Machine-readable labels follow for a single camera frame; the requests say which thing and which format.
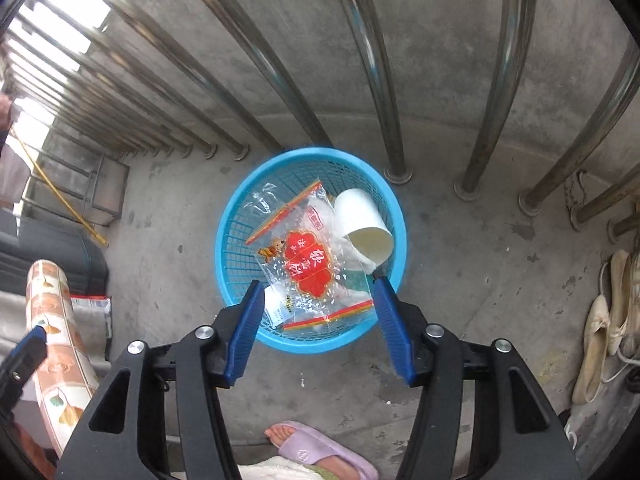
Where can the person's foot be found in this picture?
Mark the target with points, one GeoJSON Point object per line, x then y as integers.
{"type": "Point", "coordinates": [280, 435]}

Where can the red label snack bag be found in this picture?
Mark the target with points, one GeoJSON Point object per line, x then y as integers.
{"type": "Point", "coordinates": [305, 265]}

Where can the grey hanging cloth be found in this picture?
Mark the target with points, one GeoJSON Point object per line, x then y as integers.
{"type": "Point", "coordinates": [12, 180]}

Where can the white fluffy towel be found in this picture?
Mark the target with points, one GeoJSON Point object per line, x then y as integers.
{"type": "Point", "coordinates": [270, 470]}

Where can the metal balcony railing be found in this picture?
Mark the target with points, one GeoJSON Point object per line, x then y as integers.
{"type": "Point", "coordinates": [398, 174]}

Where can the patterned vinyl tablecloth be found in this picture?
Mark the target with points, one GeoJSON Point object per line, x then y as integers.
{"type": "Point", "coordinates": [55, 310]}

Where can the lilac slipper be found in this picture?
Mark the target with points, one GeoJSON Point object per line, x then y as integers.
{"type": "Point", "coordinates": [310, 455]}

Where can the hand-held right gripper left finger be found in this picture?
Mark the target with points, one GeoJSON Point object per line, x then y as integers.
{"type": "Point", "coordinates": [245, 335]}

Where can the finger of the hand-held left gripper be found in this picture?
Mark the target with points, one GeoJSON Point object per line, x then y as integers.
{"type": "Point", "coordinates": [22, 365]}

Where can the beige flat shoe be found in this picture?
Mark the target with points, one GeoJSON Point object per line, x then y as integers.
{"type": "Point", "coordinates": [617, 300]}
{"type": "Point", "coordinates": [592, 345]}

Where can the white paper cup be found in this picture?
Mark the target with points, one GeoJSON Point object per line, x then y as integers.
{"type": "Point", "coordinates": [357, 215]}

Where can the yellow pole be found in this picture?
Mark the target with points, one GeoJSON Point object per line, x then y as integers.
{"type": "Point", "coordinates": [55, 187]}

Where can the dark grey cabinet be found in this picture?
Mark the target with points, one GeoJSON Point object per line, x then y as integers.
{"type": "Point", "coordinates": [60, 260]}

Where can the silver foil packet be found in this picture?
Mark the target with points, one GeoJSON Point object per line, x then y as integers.
{"type": "Point", "coordinates": [92, 320]}

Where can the metal frame box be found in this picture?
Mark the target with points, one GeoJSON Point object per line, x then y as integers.
{"type": "Point", "coordinates": [110, 190]}

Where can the blue plastic mesh basket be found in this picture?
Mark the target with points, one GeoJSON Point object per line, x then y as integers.
{"type": "Point", "coordinates": [240, 240]}

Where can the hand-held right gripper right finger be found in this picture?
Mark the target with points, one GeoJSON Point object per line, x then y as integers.
{"type": "Point", "coordinates": [392, 330]}

